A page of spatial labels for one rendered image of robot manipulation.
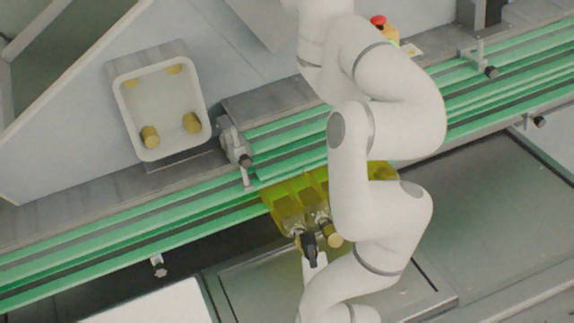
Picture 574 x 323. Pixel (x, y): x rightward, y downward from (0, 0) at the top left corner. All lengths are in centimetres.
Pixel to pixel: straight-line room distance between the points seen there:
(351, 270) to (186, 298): 56
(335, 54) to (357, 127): 20
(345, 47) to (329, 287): 37
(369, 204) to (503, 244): 72
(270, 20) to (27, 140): 59
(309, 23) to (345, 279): 44
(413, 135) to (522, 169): 85
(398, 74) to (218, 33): 60
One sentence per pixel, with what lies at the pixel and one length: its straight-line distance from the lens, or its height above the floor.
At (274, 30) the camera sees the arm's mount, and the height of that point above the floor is 79.
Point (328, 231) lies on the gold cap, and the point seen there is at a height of 115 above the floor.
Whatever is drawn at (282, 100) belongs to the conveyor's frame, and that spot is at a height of 84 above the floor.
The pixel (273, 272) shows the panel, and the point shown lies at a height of 107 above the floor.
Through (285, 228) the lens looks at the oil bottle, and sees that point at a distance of 134.
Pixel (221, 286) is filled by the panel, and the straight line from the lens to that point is 146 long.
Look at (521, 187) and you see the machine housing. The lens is 167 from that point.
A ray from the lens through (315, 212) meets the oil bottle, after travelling 134.
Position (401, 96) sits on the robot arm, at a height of 133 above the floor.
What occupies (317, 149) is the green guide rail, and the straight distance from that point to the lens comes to 144.
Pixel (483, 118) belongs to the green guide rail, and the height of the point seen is 94.
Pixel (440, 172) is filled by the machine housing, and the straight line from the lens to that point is 170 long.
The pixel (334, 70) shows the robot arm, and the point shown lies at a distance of 103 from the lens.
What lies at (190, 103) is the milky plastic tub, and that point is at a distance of 147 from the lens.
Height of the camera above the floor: 201
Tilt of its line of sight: 49 degrees down
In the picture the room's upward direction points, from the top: 145 degrees clockwise
